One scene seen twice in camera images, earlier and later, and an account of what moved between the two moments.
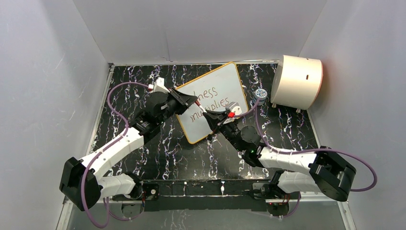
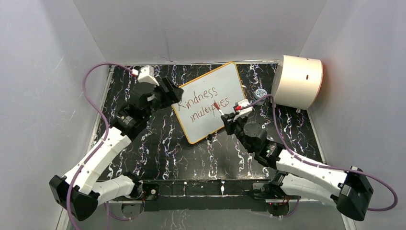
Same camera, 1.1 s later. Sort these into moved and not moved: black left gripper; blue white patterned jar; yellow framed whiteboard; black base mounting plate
Moved: black left gripper
Not moved: blue white patterned jar; black base mounting plate; yellow framed whiteboard
